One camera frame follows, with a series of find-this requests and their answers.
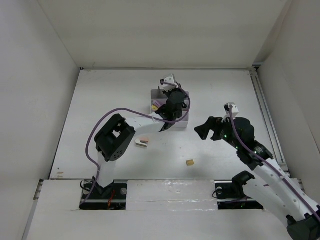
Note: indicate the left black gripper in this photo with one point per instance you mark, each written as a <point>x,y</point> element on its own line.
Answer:
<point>177,89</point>

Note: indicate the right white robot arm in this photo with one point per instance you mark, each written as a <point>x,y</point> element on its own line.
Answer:
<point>265,182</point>

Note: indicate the white organizer box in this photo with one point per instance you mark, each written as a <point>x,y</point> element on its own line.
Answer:
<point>184,118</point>
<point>157,99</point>

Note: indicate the pink white mini stapler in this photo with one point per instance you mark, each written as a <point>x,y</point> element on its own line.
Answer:
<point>142,141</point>

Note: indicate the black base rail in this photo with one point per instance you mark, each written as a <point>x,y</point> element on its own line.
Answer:
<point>163,195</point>

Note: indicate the left white organizer box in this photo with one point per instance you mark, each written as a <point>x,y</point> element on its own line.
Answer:
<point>157,99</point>

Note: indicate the pink highlighter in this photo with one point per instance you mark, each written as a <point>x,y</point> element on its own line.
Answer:
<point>157,103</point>

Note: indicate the right white organizer box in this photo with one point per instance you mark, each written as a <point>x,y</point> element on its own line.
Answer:
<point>184,118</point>

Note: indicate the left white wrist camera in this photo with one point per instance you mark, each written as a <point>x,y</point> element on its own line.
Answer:
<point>168,83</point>

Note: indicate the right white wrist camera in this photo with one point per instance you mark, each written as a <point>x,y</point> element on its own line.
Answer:
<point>231,111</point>

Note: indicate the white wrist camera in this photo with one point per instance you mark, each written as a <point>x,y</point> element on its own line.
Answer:
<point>168,83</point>
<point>231,111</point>

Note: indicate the aluminium side rail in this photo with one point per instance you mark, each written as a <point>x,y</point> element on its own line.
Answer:
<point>267,118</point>

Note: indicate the small tan eraser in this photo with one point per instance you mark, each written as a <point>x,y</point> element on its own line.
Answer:
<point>190,162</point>

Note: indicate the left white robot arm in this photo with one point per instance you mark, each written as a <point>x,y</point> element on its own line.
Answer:
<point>115,136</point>

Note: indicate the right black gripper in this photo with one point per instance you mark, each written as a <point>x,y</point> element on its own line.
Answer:
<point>214,124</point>

